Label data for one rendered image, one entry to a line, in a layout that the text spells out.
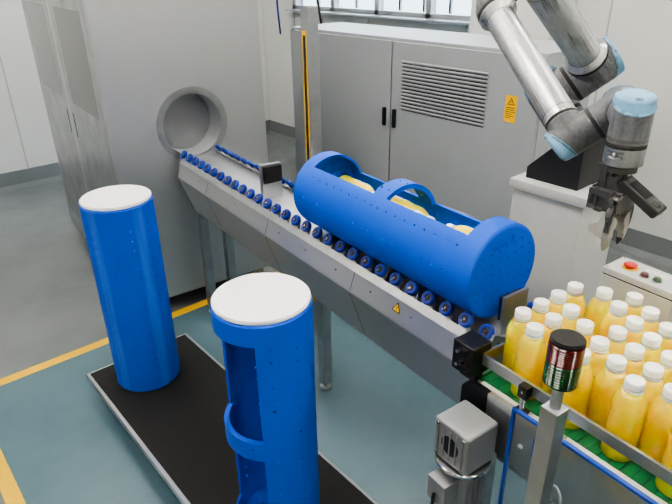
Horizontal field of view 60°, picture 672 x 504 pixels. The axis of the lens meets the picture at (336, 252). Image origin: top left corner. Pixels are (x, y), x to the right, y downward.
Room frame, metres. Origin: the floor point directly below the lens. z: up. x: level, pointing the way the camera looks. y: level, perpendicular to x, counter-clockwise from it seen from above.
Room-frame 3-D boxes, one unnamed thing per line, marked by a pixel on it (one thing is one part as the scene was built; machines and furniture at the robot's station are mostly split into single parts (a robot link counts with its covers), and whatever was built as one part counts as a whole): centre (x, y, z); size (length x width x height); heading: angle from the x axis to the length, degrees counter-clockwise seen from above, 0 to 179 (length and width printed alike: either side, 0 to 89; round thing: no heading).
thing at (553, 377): (0.87, -0.41, 1.18); 0.06 x 0.06 x 0.05
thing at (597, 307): (1.32, -0.70, 0.99); 0.07 x 0.07 x 0.19
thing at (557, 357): (0.87, -0.41, 1.23); 0.06 x 0.06 x 0.04
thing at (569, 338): (0.87, -0.41, 1.18); 0.06 x 0.06 x 0.16
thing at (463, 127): (4.04, -0.56, 0.72); 2.15 x 0.54 x 1.45; 40
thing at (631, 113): (1.34, -0.68, 1.53); 0.10 x 0.09 x 0.12; 165
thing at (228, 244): (3.09, 0.63, 0.31); 0.06 x 0.06 x 0.63; 35
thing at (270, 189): (2.48, 0.28, 1.00); 0.10 x 0.04 x 0.15; 125
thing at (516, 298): (1.39, -0.49, 0.99); 0.10 x 0.02 x 0.12; 125
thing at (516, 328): (1.23, -0.46, 0.99); 0.07 x 0.07 x 0.19
